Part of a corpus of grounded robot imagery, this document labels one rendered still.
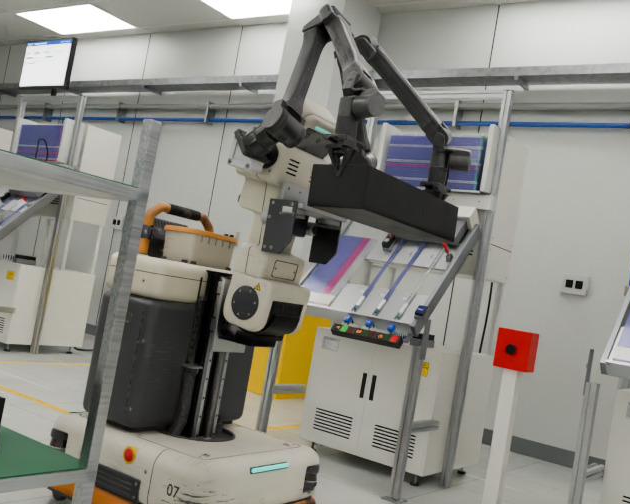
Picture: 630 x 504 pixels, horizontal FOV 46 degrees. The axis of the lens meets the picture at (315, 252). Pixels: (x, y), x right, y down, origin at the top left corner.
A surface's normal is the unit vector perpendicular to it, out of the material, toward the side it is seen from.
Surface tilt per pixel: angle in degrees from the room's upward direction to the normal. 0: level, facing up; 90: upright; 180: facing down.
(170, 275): 90
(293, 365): 90
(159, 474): 90
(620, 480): 90
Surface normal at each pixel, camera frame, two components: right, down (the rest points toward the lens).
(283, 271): 0.79, 0.25
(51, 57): -0.56, -0.14
